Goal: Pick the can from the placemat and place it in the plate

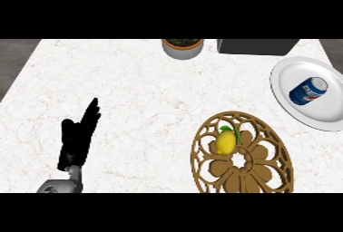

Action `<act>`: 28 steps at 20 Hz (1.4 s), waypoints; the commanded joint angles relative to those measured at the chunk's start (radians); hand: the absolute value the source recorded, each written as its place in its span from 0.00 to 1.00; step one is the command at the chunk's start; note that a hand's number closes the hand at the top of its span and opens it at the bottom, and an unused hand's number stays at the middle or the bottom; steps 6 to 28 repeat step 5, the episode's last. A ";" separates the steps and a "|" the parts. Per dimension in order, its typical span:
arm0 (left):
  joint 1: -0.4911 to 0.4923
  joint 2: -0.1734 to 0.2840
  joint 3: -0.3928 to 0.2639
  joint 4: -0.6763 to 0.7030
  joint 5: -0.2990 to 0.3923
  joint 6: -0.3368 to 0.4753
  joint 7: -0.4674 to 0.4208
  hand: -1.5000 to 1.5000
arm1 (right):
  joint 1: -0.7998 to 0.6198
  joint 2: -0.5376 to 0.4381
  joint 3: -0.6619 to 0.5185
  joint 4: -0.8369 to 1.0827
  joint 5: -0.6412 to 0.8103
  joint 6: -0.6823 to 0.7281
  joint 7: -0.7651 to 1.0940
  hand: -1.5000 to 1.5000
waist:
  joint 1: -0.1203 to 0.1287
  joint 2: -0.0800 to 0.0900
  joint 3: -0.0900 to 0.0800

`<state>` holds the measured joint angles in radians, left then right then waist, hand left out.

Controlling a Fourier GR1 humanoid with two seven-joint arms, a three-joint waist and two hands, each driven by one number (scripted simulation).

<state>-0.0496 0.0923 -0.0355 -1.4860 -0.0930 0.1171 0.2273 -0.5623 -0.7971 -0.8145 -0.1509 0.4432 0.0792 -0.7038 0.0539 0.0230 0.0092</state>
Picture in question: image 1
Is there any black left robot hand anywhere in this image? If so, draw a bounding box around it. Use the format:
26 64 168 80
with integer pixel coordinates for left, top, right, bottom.
56 97 103 172

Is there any brown round openwork placemat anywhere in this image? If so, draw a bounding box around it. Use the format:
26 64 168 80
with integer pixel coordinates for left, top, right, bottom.
190 111 294 194

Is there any white round plate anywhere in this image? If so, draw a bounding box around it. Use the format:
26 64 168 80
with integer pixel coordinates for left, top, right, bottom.
269 55 343 132

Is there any blue soda can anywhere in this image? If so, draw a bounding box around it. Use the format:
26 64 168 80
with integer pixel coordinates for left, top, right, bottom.
288 76 329 106

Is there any yellow lemon with green leaf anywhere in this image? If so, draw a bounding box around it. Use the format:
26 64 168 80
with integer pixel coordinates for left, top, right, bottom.
214 125 244 156

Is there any grey pot with plant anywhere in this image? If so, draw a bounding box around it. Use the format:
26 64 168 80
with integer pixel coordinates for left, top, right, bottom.
161 38 205 61

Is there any dark grey box appliance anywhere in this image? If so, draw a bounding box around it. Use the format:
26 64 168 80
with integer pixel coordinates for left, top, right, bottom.
215 38 301 57

